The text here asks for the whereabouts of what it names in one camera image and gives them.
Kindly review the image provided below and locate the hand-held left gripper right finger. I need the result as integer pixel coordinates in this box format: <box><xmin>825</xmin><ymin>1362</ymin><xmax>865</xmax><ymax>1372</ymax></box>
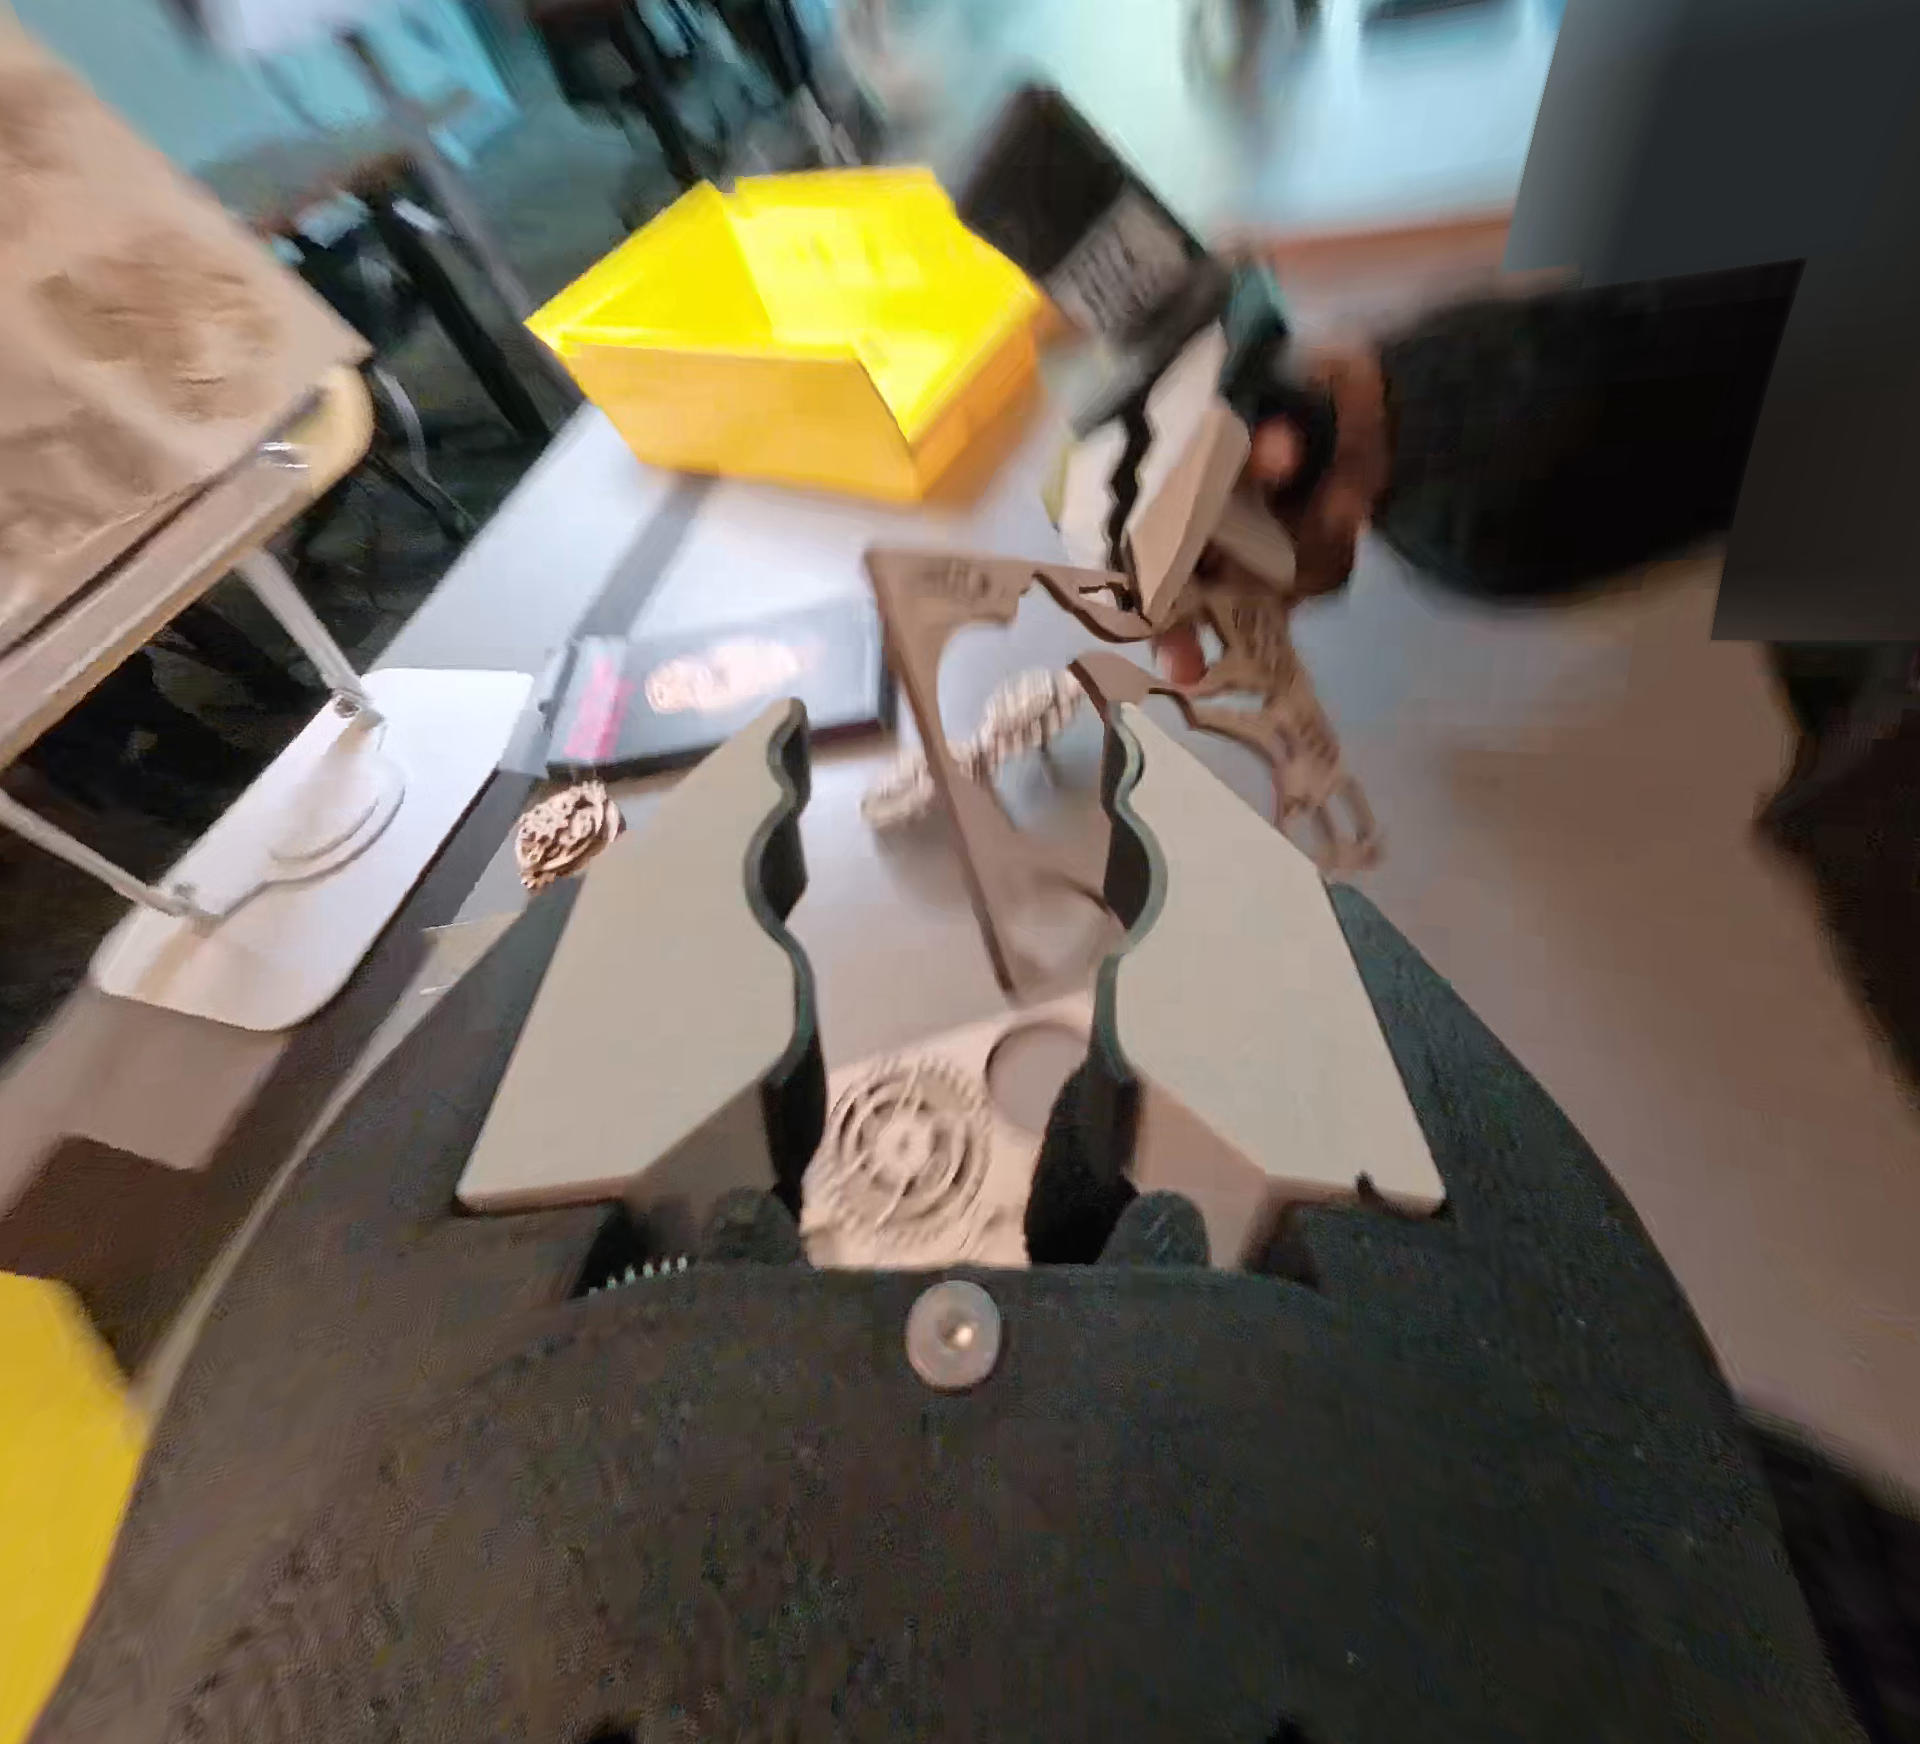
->
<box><xmin>1085</xmin><ymin>707</ymin><xmax>1446</xmax><ymax>1267</ymax></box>

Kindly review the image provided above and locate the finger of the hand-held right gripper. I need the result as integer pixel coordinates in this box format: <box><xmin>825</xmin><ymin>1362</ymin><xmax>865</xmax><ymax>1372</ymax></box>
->
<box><xmin>1054</xmin><ymin>413</ymin><xmax>1145</xmax><ymax>575</ymax></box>
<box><xmin>1123</xmin><ymin>328</ymin><xmax>1260</xmax><ymax>623</ymax></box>

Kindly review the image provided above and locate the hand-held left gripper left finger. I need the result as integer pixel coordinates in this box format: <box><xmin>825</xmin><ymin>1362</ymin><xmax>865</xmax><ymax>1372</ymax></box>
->
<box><xmin>456</xmin><ymin>697</ymin><xmax>828</xmax><ymax>1211</ymax></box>

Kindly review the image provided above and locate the wooden gear assembly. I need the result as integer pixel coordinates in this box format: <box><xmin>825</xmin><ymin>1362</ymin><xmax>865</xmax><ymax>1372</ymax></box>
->
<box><xmin>865</xmin><ymin>664</ymin><xmax>1093</xmax><ymax>832</ymax></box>

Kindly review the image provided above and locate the person's left forearm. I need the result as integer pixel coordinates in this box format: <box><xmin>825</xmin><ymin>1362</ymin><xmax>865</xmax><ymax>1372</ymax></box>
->
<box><xmin>1738</xmin><ymin>1413</ymin><xmax>1920</xmax><ymax>1744</ymax></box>

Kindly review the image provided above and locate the person's right hand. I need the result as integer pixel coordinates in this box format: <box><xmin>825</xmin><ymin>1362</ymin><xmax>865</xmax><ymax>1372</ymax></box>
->
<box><xmin>1250</xmin><ymin>351</ymin><xmax>1388</xmax><ymax>600</ymax></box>

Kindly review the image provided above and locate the small round wooden gear stack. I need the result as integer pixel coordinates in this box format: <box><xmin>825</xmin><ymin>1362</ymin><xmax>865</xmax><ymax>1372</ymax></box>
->
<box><xmin>512</xmin><ymin>778</ymin><xmax>622</xmax><ymax>896</ymax></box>

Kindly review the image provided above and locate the yellow plastic bin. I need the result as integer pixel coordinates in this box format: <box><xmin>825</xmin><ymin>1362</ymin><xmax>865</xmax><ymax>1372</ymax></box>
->
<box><xmin>0</xmin><ymin>1270</ymin><xmax>146</xmax><ymax>1744</ymax></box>
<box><xmin>527</xmin><ymin>164</ymin><xmax>1048</xmax><ymax>502</ymax></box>

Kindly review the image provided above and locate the black puzzle box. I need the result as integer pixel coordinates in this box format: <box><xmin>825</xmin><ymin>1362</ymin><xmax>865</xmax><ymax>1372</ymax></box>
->
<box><xmin>541</xmin><ymin>600</ymin><xmax>895</xmax><ymax>778</ymax></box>

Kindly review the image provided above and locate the large folded instruction sheet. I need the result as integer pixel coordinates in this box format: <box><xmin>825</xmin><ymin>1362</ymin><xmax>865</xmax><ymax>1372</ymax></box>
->
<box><xmin>0</xmin><ymin>18</ymin><xmax>376</xmax><ymax>641</ymax></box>

